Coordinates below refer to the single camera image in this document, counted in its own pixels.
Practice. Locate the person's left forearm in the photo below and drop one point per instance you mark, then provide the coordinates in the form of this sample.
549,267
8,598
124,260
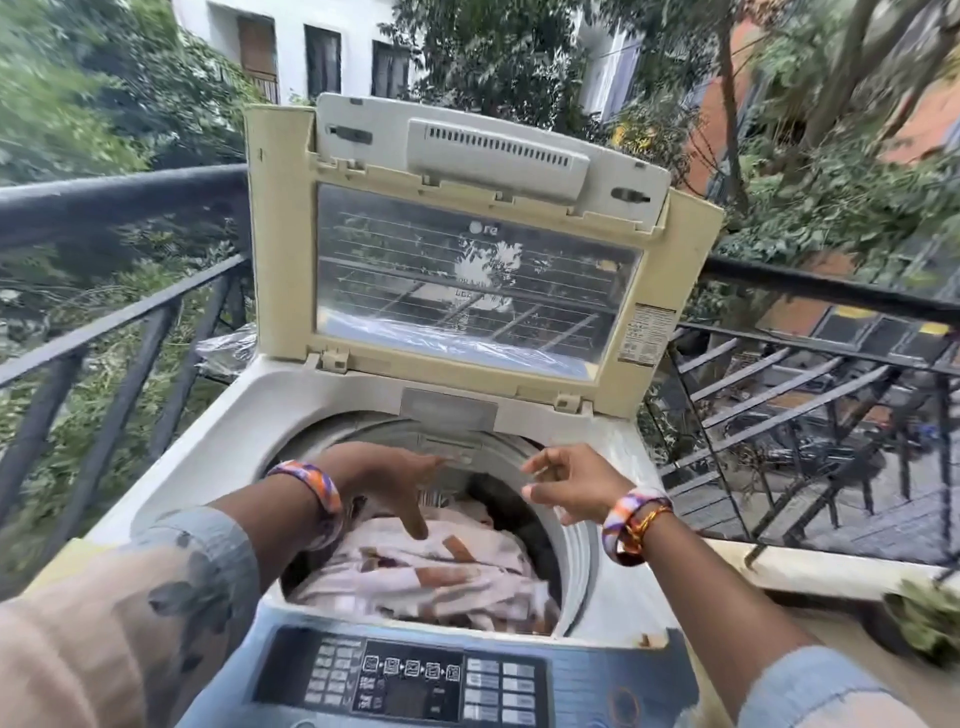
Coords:
150,600

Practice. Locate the white building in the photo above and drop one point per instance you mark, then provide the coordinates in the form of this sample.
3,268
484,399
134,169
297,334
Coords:
292,30

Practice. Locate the green leafy tree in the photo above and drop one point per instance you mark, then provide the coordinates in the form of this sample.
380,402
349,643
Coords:
75,82
495,52

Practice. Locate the person's right thumb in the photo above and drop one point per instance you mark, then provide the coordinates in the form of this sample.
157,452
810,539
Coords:
536,493

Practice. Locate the multicolour woven wristband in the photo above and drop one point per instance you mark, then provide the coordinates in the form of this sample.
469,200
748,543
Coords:
322,487
622,525

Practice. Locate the orange building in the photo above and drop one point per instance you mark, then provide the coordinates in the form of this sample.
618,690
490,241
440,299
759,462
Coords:
922,124

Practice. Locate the person's right hand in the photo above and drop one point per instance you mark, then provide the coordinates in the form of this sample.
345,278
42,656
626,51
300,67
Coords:
581,480

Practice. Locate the white top-load washing machine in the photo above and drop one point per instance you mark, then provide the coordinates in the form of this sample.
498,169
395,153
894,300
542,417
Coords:
225,442

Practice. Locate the person's left thumb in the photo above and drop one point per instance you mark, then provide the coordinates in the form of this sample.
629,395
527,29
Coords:
415,517

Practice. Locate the cream washing machine lid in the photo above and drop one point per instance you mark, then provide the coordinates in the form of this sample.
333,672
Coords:
279,247

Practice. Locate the green potted plant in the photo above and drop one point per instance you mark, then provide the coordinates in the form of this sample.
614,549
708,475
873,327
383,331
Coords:
926,615

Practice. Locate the dark garment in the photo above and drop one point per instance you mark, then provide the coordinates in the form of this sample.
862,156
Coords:
517,517

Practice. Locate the white brown patterned cloth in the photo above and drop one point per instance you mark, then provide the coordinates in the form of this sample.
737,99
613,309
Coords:
420,574

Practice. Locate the clear plastic sheet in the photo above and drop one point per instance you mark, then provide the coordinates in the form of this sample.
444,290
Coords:
225,352

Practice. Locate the person's left hand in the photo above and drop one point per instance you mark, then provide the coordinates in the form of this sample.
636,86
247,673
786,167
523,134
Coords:
375,472

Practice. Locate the black metal balcony railing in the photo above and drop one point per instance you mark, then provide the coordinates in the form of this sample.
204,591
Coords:
112,195
787,405

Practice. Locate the white label sticker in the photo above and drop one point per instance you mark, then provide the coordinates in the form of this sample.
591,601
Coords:
646,334

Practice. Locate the person's right forearm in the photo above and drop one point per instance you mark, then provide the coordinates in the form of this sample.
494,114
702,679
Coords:
720,615

